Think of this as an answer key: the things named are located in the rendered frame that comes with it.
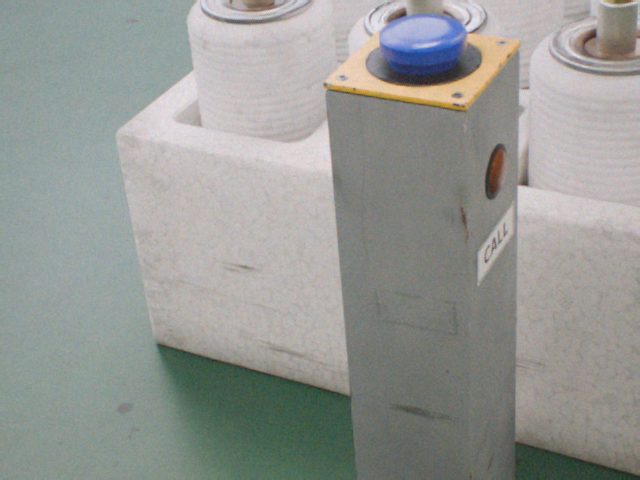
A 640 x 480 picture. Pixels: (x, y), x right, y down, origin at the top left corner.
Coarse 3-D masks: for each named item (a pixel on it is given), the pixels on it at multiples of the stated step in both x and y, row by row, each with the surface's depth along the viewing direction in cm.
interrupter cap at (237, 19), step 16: (208, 0) 82; (224, 0) 82; (240, 0) 82; (288, 0) 81; (304, 0) 81; (208, 16) 80; (224, 16) 79; (240, 16) 79; (256, 16) 79; (272, 16) 79; (288, 16) 79
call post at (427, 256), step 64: (512, 64) 58; (384, 128) 57; (448, 128) 55; (512, 128) 60; (384, 192) 59; (448, 192) 57; (512, 192) 62; (384, 256) 61; (448, 256) 59; (512, 256) 65; (384, 320) 63; (448, 320) 61; (512, 320) 67; (384, 384) 65; (448, 384) 63; (512, 384) 70; (384, 448) 68; (448, 448) 66; (512, 448) 72
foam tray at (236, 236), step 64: (128, 128) 84; (192, 128) 83; (320, 128) 82; (128, 192) 86; (192, 192) 83; (256, 192) 80; (320, 192) 78; (192, 256) 86; (256, 256) 83; (320, 256) 81; (576, 256) 71; (192, 320) 90; (256, 320) 87; (320, 320) 84; (576, 320) 74; (320, 384) 87; (576, 384) 77; (576, 448) 79
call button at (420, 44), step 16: (416, 16) 58; (432, 16) 58; (384, 32) 57; (400, 32) 57; (416, 32) 57; (432, 32) 57; (448, 32) 57; (464, 32) 57; (384, 48) 57; (400, 48) 56; (416, 48) 56; (432, 48) 56; (448, 48) 56; (464, 48) 57; (400, 64) 57; (416, 64) 56; (432, 64) 56; (448, 64) 57
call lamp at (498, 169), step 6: (498, 150) 59; (498, 156) 59; (504, 156) 59; (492, 162) 58; (498, 162) 59; (504, 162) 59; (492, 168) 58; (498, 168) 59; (504, 168) 59; (492, 174) 58; (498, 174) 59; (504, 174) 59; (492, 180) 58; (498, 180) 59; (492, 186) 59; (498, 186) 59; (492, 192) 59
